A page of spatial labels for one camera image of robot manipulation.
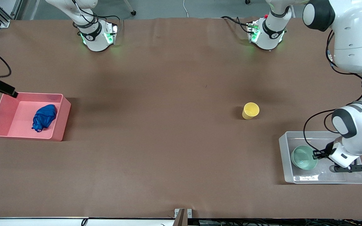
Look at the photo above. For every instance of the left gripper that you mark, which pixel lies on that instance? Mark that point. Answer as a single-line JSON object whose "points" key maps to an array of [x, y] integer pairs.
{"points": [[327, 148]]}

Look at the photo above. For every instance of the green bowl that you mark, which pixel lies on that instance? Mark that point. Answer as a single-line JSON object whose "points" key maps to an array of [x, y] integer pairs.
{"points": [[303, 158]]}

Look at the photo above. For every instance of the blue glove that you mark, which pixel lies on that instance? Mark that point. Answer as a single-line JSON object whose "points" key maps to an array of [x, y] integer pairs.
{"points": [[44, 117]]}

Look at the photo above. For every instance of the yellow cup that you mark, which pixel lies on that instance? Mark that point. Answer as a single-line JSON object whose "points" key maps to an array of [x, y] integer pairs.
{"points": [[250, 110]]}

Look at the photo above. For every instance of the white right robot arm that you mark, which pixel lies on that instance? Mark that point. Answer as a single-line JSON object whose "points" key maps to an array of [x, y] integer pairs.
{"points": [[96, 39]]}

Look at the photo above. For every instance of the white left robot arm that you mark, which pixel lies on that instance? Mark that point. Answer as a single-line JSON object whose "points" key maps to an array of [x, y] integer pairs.
{"points": [[353, 34]]}

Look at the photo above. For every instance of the clear plastic box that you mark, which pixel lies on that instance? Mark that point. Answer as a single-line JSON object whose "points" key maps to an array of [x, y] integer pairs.
{"points": [[319, 177]]}

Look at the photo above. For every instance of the pink plastic box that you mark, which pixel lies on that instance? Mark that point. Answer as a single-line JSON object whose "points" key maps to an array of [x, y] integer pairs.
{"points": [[17, 119]]}

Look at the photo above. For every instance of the chair leg with caster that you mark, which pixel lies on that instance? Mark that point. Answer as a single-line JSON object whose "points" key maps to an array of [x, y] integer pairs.
{"points": [[130, 8]]}

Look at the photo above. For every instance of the brown table cover sheet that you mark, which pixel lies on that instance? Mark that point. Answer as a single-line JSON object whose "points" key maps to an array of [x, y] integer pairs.
{"points": [[168, 125]]}

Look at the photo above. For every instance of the aluminium frame profile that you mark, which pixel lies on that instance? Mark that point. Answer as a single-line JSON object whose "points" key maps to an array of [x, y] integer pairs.
{"points": [[2, 17]]}

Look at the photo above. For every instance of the metal table bracket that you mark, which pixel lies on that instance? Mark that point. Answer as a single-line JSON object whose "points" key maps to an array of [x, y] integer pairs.
{"points": [[182, 216]]}

